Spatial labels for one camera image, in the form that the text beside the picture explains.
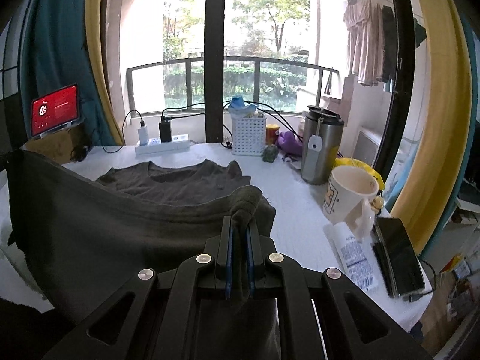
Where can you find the white perforated basket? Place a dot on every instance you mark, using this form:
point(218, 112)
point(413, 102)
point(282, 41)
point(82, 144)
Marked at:
point(249, 135)

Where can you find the balcony railing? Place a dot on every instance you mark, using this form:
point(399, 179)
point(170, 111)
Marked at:
point(178, 84)

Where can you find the white cream tube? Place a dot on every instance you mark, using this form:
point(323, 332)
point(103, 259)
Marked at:
point(353, 260)

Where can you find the hanging pink garment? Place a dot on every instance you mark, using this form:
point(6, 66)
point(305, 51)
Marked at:
point(365, 44)

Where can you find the yellow curtain right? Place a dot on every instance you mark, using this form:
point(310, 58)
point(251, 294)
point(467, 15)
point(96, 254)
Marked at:
point(440, 154)

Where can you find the white power strip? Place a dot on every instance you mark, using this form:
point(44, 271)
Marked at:
point(155, 145)

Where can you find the yellow curtain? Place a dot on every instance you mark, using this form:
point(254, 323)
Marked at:
point(440, 154)
point(94, 44)

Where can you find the black smartphone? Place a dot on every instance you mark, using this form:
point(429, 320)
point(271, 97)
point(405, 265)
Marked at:
point(396, 258)

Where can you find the teal curtain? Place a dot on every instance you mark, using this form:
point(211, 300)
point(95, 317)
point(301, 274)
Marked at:
point(53, 55)

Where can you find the purple plush toy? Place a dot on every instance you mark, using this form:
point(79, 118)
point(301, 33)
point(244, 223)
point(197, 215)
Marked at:
point(289, 144)

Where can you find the black charger brick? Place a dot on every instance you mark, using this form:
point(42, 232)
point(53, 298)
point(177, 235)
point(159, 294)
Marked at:
point(165, 129)

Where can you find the brown cardboard box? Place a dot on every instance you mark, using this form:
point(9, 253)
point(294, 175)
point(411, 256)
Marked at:
point(63, 146)

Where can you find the cream cartoon mug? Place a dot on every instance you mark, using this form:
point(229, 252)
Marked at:
point(349, 193)

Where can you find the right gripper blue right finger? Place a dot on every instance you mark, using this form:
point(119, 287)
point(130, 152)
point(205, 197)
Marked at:
point(254, 258)

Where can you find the yellow curtain left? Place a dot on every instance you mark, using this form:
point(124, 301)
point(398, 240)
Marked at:
point(94, 44)

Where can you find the white charger plug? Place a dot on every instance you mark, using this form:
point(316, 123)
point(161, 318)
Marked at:
point(142, 132)

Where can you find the red screen tablet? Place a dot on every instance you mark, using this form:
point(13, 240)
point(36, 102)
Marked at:
point(55, 110)

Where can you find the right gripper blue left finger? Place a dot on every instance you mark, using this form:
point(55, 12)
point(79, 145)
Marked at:
point(225, 256)

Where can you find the stainless steel thermos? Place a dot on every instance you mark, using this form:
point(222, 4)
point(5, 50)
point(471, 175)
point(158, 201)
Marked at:
point(323, 130)

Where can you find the dark olive t-shirt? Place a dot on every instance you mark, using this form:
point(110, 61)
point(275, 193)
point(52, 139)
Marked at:
point(130, 261)

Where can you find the yellow red can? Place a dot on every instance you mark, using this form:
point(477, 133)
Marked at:
point(271, 133)

